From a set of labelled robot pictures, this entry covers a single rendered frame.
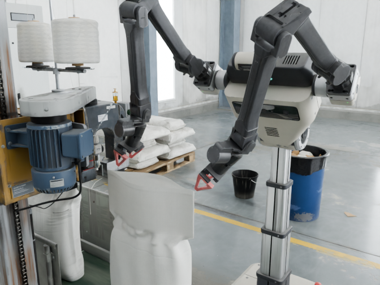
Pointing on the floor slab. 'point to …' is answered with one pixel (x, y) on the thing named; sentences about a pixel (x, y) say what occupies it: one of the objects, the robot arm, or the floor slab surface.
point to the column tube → (7, 244)
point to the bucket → (244, 183)
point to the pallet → (166, 164)
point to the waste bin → (307, 184)
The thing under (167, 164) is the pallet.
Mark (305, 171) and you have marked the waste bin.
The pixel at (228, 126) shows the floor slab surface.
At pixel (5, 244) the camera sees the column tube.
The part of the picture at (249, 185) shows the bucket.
